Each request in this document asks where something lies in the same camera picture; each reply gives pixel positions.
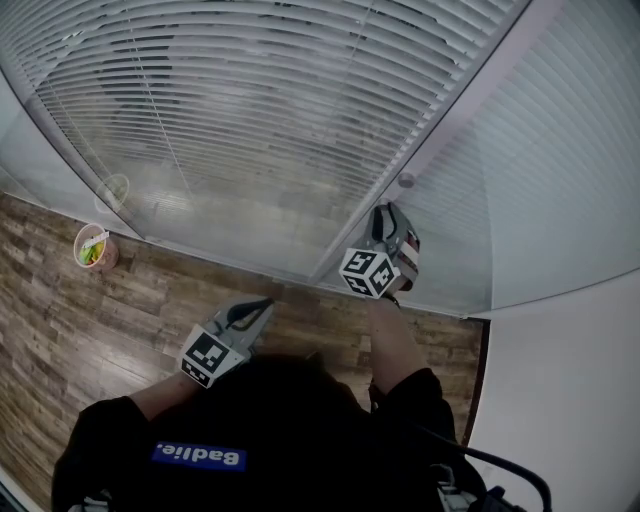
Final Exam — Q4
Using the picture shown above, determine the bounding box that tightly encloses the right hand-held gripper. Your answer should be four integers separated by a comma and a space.
338, 203, 422, 301

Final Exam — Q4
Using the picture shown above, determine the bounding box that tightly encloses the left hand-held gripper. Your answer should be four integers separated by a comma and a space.
178, 296, 276, 391

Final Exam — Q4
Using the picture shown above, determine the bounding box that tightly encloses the glass door with blinds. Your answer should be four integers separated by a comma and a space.
319, 0, 640, 319

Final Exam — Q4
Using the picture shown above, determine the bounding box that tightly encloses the person's right forearm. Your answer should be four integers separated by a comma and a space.
367, 294, 424, 397

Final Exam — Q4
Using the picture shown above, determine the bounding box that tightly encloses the person's left forearm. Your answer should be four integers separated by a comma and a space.
127, 369, 201, 424

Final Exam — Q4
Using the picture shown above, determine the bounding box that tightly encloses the pink paper cup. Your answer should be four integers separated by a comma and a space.
73, 222, 120, 273

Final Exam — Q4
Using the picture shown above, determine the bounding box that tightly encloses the dark skirting strip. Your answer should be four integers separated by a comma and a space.
460, 318, 490, 449

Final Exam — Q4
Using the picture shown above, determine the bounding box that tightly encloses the person's black shirt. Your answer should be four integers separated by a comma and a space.
49, 367, 489, 512

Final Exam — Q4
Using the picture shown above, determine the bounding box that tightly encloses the grey harness clip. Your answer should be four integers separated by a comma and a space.
429, 463, 477, 512
69, 492, 114, 512

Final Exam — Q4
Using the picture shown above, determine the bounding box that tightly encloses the dark device box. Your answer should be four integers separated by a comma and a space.
478, 484, 527, 512

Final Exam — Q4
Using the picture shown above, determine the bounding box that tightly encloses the grey window bottom rail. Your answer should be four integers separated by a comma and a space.
142, 234, 469, 321

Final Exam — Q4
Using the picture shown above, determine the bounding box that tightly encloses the grey window frame post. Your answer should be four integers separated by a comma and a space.
0, 67, 149, 244
307, 0, 571, 286

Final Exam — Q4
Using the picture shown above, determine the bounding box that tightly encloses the thick black cable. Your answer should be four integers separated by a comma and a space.
414, 427, 554, 512

